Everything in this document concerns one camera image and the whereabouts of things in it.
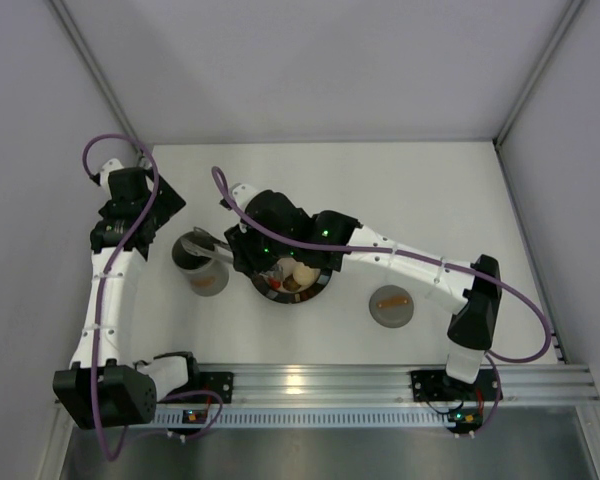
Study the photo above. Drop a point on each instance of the aluminium right frame post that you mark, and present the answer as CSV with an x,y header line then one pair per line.
x,y
549,49

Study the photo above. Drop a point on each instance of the grey round container lid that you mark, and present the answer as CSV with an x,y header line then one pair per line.
x,y
391,306

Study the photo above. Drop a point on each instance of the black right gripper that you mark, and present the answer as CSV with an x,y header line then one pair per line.
x,y
242,250

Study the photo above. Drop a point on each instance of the metal tongs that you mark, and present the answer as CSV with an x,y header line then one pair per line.
x,y
201,243

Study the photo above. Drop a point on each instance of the grey slotted cable duct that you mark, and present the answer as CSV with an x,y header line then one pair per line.
x,y
240,418

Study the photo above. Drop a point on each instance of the aluminium left frame post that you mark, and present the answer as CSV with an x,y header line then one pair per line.
x,y
62,14

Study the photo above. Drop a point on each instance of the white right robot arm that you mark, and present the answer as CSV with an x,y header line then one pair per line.
x,y
470,294

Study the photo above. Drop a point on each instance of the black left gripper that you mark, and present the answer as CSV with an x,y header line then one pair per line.
x,y
165,201

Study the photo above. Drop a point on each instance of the aluminium mounting rail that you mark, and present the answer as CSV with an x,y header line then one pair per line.
x,y
299,386

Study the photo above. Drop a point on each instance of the grey cylindrical lunch container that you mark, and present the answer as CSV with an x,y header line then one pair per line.
x,y
206,277

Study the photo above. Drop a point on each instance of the aluminium frame post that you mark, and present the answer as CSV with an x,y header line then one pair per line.
x,y
549,49
62,14

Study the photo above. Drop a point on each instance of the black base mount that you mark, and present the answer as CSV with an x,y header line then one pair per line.
x,y
220,382
434,385

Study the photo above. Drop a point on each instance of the dark patterned round plate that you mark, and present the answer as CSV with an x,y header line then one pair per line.
x,y
283,269

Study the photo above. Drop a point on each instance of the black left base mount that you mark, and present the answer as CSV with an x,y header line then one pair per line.
x,y
220,382

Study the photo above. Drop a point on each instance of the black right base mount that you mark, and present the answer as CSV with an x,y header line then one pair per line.
x,y
434,385

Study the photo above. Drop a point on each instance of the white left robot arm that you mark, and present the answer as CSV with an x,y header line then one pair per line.
x,y
103,384

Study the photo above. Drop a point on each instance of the white rice ball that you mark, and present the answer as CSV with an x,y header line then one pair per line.
x,y
303,275

